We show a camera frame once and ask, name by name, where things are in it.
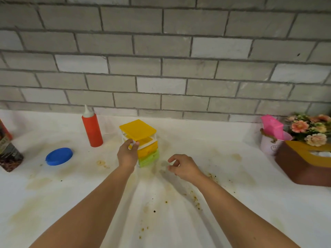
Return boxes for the clear jar with blue lid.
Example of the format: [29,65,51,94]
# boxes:
[45,147,73,166]

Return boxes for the white countertop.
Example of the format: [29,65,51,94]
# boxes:
[0,110,331,248]

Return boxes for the artificial flowers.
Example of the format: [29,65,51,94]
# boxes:
[284,113,331,147]

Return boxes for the person's left hand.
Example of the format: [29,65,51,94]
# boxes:
[117,138,140,173]

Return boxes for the brown tissue box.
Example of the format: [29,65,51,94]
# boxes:
[274,141,331,188]

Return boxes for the pink metal bucket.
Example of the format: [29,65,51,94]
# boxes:
[260,129,294,156]

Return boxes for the person's left forearm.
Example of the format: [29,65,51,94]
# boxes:
[30,165,136,248]

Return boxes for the person's right forearm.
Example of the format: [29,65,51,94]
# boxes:
[196,173,300,248]

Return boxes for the red squeeze bottle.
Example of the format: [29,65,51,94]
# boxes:
[81,104,104,148]

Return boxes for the person's right hand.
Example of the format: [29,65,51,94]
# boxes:
[167,154,205,183]

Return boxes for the yellow mini drawer organizer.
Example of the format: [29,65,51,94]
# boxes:
[119,119,160,168]

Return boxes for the black coffee granules pouch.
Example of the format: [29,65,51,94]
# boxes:
[0,135,24,173]

